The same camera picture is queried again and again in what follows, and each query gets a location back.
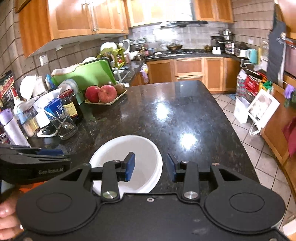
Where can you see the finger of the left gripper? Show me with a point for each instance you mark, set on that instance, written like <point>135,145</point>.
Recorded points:
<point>50,152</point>
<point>54,160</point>

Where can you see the white framed picture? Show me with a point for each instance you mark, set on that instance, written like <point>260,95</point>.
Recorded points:
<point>261,110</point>

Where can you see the wok on stove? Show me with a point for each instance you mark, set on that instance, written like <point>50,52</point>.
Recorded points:
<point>174,47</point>

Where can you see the red gift bag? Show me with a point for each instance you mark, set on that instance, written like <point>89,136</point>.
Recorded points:
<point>251,85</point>

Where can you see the dark hanging apron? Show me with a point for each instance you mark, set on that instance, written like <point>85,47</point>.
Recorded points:
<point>276,52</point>

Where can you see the white bowl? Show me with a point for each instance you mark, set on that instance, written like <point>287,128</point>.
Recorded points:
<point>148,162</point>

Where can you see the snack bag black red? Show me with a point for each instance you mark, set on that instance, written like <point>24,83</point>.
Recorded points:
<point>7,84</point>

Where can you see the green cutting board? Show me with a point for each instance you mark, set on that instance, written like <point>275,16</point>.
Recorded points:
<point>97,72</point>

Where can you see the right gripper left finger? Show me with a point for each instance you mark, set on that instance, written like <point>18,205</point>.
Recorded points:
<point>113,172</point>

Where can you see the dark red apple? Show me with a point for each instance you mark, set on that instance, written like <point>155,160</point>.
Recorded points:
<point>91,94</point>

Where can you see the striped red apple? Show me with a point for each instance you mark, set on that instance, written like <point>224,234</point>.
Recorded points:
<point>107,94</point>

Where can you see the person left hand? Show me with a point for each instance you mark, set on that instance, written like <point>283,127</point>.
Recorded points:
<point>10,225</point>

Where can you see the clear glass cup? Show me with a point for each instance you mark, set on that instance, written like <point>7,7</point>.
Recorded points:
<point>63,123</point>

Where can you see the teal electric kettle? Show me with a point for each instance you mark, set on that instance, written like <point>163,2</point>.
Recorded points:
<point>252,55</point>

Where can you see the blue white carton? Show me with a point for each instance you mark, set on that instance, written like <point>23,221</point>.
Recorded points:
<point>54,108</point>

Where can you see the range hood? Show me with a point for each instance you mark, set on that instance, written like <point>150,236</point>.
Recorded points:
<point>181,24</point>

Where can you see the yellow fruit tray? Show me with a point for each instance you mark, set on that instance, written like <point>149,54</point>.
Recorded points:
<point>107,104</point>

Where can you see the dark sauce jar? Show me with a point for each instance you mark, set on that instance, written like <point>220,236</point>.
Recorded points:
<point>70,103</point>

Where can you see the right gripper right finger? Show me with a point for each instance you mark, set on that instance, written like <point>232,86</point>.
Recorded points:
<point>186,172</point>

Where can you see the brown kiwi fruit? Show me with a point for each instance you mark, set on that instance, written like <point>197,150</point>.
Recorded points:
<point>120,88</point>

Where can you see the lavender water bottle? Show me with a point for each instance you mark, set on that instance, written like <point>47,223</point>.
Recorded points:
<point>12,128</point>

